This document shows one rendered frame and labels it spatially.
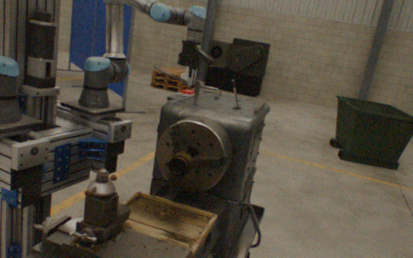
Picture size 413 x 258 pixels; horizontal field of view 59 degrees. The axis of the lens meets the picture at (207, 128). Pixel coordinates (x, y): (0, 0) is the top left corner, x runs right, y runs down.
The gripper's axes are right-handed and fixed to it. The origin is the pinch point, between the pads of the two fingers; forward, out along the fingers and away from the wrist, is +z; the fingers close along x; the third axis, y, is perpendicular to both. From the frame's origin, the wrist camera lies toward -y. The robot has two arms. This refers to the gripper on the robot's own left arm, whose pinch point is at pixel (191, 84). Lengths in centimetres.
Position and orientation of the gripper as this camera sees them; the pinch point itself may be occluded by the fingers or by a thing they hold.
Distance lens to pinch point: 175.9
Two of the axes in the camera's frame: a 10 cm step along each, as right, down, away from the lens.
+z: -1.6, 9.5, 2.6
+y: -9.4, -2.2, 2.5
